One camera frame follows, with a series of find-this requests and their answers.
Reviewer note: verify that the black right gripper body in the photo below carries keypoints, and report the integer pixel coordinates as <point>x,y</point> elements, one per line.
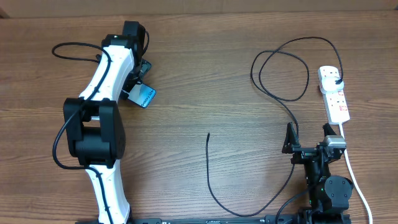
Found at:
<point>301,155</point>

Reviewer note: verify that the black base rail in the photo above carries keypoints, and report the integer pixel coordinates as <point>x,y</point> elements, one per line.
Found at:
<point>268,219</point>

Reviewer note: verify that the Samsung Galaxy smartphone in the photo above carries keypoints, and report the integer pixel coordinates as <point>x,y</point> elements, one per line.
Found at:
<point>142,95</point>

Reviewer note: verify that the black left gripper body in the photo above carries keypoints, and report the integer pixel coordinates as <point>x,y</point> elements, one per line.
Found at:
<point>135,76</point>

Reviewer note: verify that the white charger plug adapter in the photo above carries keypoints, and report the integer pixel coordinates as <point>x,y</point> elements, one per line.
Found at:
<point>331,84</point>

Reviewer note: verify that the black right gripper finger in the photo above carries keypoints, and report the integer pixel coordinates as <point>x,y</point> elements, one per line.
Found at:
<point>291,143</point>
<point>328,130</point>

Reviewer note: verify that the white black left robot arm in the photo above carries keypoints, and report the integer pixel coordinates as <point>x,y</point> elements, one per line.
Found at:
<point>93,123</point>

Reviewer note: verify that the white power strip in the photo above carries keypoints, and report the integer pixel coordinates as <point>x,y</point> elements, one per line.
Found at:
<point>335,102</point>

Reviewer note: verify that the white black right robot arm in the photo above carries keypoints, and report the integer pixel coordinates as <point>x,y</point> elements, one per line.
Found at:
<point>328,194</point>

